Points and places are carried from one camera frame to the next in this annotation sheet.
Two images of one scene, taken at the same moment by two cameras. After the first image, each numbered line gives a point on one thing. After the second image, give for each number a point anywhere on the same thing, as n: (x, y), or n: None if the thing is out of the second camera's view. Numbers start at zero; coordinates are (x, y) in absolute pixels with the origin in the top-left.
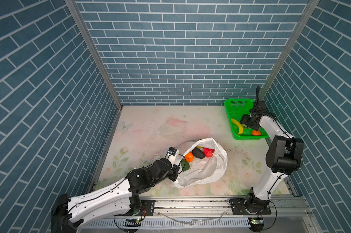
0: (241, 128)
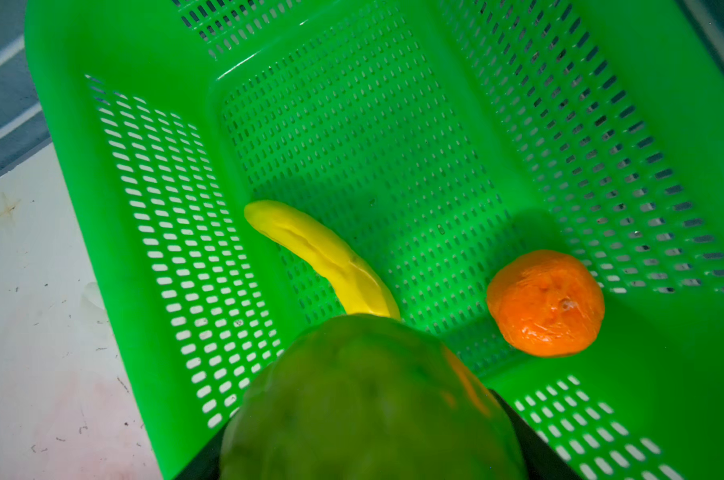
0: (361, 290)
